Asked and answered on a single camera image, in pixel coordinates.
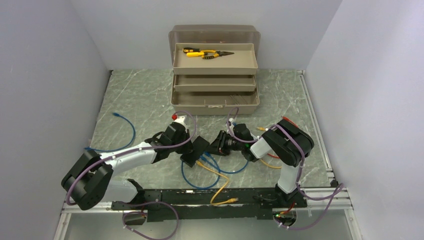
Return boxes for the yellow black pliers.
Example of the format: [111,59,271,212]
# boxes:
[186,50,234,60]

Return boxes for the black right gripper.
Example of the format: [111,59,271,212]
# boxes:
[204,131,244,157]

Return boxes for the yellow ethernet cable on router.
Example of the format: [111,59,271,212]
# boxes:
[259,158,282,170]

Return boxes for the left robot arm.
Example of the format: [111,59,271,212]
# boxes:
[61,115,193,210]

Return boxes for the black network switch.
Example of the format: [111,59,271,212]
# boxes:
[180,136,210,168]

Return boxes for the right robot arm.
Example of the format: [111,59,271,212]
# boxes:
[206,118,315,208]

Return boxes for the aluminium frame rail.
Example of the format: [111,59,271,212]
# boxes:
[61,69,347,231]

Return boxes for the yellow black screwdriver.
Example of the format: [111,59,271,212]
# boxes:
[183,47,216,53]

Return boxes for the blue ethernet cable long loop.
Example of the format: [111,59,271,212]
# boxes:
[180,162,221,190]

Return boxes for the beige plastic toolbox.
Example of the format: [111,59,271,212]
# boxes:
[168,24,261,115]

